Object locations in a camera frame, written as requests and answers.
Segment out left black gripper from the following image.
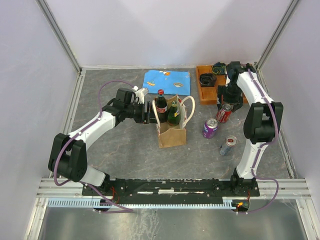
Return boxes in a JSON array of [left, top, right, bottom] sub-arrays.
[[124, 101, 161, 125]]

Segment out glass cola bottle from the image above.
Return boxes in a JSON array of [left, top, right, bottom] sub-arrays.
[[155, 89, 168, 123]]

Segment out silver blue energy can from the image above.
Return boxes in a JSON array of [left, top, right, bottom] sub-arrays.
[[219, 135, 237, 156]]

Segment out blue patterned cloth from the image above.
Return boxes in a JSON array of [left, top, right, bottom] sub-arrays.
[[142, 70, 191, 96]]

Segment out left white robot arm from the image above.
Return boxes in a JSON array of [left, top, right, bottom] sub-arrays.
[[48, 86, 155, 195]]

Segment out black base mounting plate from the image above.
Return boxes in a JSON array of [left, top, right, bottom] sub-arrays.
[[96, 178, 260, 204]]

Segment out dark rolled sock green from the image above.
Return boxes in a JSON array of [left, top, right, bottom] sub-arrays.
[[211, 62, 226, 76]]

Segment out dark rolled sock left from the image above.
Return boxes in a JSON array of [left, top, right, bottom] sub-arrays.
[[199, 73, 217, 88]]

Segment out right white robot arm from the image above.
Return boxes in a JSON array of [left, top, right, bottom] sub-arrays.
[[217, 61, 284, 196]]

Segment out light blue cable duct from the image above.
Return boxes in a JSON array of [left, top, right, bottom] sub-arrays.
[[47, 197, 249, 210]]

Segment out watermelon print canvas bag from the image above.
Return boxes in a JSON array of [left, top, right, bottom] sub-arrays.
[[151, 95, 196, 148]]

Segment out orange wooden divided tray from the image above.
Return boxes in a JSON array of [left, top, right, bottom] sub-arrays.
[[195, 64, 250, 106]]

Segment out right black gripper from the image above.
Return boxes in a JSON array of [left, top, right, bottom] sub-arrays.
[[215, 82, 243, 113]]

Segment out green glass bottle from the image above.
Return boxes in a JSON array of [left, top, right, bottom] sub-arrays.
[[167, 100, 181, 127]]

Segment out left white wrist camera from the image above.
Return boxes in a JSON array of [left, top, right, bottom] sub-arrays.
[[132, 86, 149, 104]]

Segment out purple soda can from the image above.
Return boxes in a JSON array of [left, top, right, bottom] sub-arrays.
[[202, 118, 219, 139]]

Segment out red cola can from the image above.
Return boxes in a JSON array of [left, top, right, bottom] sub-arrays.
[[216, 103, 233, 123]]

